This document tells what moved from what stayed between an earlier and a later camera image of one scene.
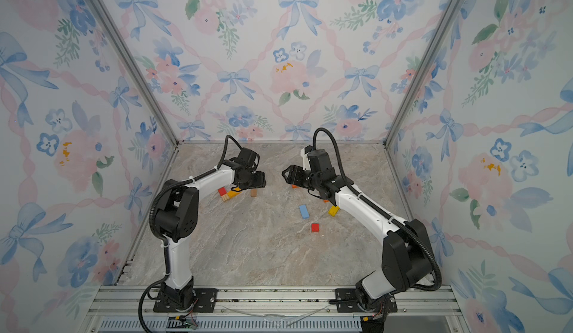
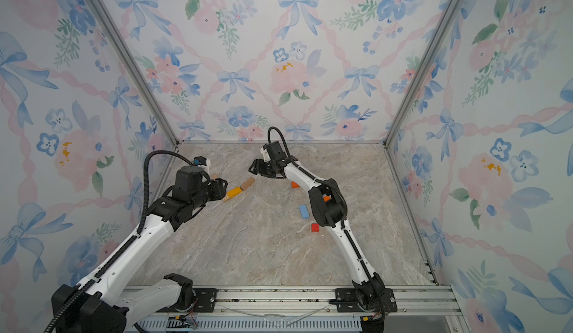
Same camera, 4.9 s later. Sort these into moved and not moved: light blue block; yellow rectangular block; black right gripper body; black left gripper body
Moved: black right gripper body; black left gripper body
Not moved: light blue block; yellow rectangular block
